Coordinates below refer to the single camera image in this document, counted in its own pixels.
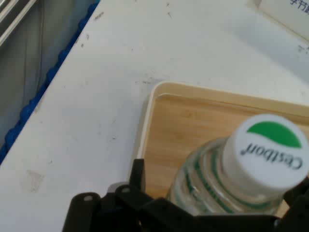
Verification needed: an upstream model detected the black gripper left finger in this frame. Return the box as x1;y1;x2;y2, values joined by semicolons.
62;158;196;232

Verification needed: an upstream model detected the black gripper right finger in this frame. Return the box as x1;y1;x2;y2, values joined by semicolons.
274;177;309;232

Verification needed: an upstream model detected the clear green-label water bottle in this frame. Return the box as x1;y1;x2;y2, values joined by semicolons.
166;113;309;216

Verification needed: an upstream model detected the wooden tray with cream rim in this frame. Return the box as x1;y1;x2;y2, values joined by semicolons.
132;81;309;218

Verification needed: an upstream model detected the white and blue cardboard box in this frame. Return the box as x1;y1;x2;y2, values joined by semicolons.
246;0;309;44

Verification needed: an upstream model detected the silver metal wall rail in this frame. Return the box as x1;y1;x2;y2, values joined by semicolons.
0;0;37;46

